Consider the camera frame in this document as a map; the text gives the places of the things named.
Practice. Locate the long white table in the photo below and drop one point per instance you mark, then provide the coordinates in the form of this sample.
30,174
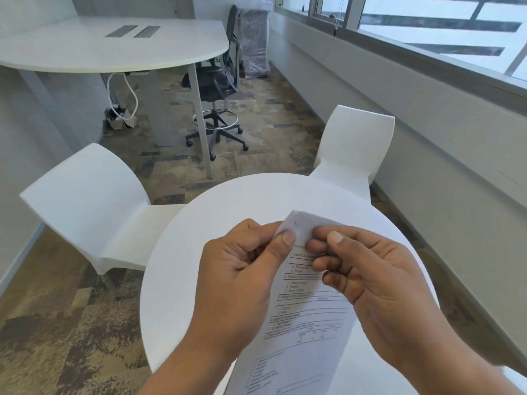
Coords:
103,49

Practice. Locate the printed paper stack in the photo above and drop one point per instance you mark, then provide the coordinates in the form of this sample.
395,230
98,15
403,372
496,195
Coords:
304,316

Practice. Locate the small cardboard box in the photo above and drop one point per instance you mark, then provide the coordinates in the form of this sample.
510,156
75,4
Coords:
117,123

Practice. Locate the plastic wrapped chair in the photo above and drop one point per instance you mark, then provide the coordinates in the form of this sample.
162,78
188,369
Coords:
255,41

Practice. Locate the person's right hand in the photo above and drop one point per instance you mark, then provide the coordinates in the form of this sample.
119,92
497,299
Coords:
387,292

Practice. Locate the black swivel office chair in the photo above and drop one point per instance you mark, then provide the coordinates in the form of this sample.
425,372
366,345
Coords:
206,84

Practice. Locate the window with metal frame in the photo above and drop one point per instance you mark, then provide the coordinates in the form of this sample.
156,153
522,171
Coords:
432,32

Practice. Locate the person's left hand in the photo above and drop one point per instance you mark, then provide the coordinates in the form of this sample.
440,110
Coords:
234,283

